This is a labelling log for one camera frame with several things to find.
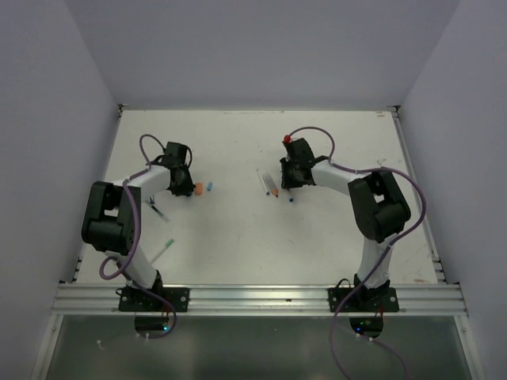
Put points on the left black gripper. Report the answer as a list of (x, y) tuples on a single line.
[(188, 188)]

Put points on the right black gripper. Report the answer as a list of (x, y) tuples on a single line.
[(287, 180)]

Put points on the orange capped marker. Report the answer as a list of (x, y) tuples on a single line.
[(270, 184)]

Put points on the light blue capped marker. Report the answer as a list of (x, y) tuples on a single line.
[(263, 184)]

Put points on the orange pen cap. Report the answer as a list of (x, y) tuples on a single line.
[(199, 189)]

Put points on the black pen near left arm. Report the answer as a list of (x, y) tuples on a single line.
[(157, 211)]

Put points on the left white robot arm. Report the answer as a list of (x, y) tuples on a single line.
[(112, 222)]

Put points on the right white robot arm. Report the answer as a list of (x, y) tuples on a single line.
[(379, 207)]

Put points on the green capped marker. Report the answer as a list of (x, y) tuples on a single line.
[(162, 250)]

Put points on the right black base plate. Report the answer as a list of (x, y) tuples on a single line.
[(364, 301)]

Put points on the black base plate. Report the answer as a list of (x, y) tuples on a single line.
[(135, 300), (364, 301)]

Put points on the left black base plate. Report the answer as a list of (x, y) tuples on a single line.
[(135, 300)]

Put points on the aluminium mounting rail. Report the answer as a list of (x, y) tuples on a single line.
[(434, 300)]

